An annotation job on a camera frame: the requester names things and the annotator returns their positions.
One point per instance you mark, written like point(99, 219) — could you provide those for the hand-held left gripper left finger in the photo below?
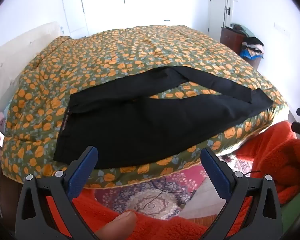
point(82, 172)

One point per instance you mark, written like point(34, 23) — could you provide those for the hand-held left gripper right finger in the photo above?
point(216, 172)

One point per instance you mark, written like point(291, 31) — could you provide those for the black pants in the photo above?
point(140, 125)

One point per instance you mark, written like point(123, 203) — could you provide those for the red fleece garment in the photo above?
point(277, 155)

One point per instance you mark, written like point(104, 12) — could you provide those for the pink patterned rug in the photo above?
point(145, 195)

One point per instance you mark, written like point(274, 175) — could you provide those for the brown stool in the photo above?
point(255, 62)

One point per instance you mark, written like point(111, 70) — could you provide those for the green garment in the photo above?
point(292, 210)

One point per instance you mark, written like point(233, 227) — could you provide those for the pile of clothes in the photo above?
point(252, 46)

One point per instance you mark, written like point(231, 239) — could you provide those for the brown wooden cabinet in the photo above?
point(230, 38)

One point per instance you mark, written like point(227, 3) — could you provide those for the green orange floral blanket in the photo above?
point(115, 55)

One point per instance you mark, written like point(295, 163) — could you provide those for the white door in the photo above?
point(215, 17)

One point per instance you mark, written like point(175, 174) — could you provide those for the beige headboard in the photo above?
point(15, 55)

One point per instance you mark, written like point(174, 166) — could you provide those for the white wardrobe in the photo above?
point(102, 5)

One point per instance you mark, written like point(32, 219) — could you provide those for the white wall socket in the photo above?
point(281, 27)

